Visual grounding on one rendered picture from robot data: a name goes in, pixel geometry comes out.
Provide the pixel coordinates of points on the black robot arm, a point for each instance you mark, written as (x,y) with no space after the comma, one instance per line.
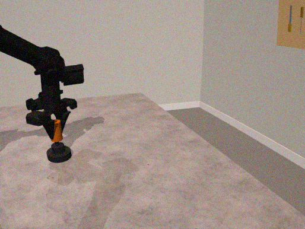
(47,63)

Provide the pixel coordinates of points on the dark grey round pedestal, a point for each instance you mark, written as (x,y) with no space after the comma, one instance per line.
(58,153)

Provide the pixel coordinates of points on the orange knob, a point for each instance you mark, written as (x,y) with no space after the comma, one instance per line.
(57,131)

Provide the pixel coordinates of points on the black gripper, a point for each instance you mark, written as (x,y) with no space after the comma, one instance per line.
(52,104)

